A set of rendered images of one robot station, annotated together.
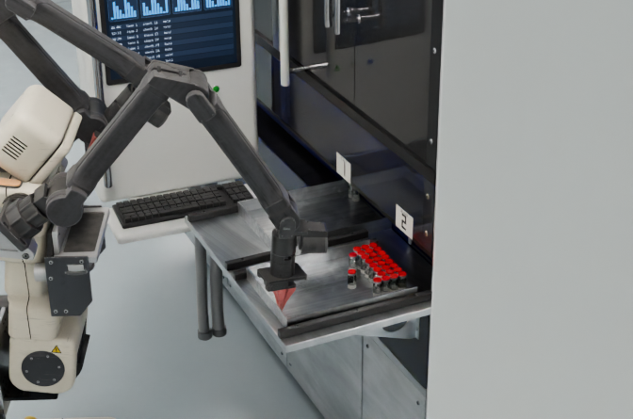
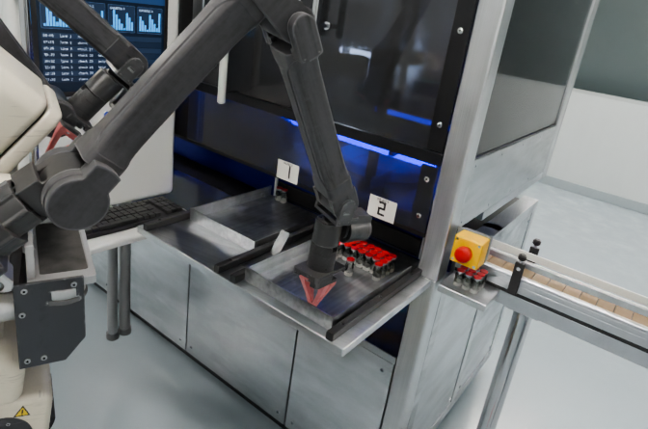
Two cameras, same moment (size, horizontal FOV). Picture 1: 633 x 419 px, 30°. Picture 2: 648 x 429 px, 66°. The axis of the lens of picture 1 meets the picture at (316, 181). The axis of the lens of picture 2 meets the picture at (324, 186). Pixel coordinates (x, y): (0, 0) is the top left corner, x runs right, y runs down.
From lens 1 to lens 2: 189 cm
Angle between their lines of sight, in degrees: 29
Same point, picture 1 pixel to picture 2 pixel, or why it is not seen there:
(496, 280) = not seen: outside the picture
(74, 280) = (61, 311)
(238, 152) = (321, 115)
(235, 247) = (208, 250)
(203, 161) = (128, 179)
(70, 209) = (90, 200)
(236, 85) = not seen: hidden behind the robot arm
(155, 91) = (249, 5)
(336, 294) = (340, 282)
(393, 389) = (342, 360)
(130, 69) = (112, 42)
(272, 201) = (339, 182)
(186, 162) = not seen: hidden behind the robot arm
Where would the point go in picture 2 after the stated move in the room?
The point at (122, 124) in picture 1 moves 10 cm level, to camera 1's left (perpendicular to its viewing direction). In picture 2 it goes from (189, 58) to (107, 52)
